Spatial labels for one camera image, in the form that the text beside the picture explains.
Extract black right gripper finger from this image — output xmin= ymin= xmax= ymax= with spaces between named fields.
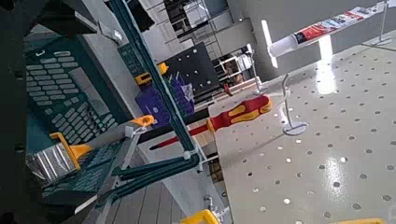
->
xmin=26 ymin=185 xmax=104 ymax=224
xmin=26 ymin=0 xmax=98 ymax=35

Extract grey teal crate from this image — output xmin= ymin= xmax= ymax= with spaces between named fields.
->
xmin=24 ymin=0 xmax=232 ymax=224

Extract yellow ferrule paint brush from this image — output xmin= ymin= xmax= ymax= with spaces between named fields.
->
xmin=26 ymin=114 xmax=156 ymax=186

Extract purple packaged tool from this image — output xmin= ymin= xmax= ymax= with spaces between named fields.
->
xmin=134 ymin=62 xmax=196 ymax=128

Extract black perforated board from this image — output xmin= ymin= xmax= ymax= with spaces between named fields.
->
xmin=163 ymin=41 xmax=220 ymax=96

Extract white wheeled stand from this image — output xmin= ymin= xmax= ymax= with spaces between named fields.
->
xmin=214 ymin=43 xmax=269 ymax=97

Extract red yellow screwdriver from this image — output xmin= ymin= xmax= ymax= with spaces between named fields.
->
xmin=148 ymin=93 xmax=274 ymax=151

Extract white pegboard hook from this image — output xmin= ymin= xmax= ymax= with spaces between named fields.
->
xmin=370 ymin=0 xmax=395 ymax=47
xmin=280 ymin=73 xmax=310 ymax=137

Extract red white sealant cartridge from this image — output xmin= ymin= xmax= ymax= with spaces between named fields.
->
xmin=261 ymin=3 xmax=387 ymax=69

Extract cream perforated pegboard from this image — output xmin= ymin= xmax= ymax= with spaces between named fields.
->
xmin=206 ymin=29 xmax=396 ymax=224

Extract teal crate handle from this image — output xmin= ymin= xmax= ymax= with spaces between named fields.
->
xmin=94 ymin=0 xmax=202 ymax=209

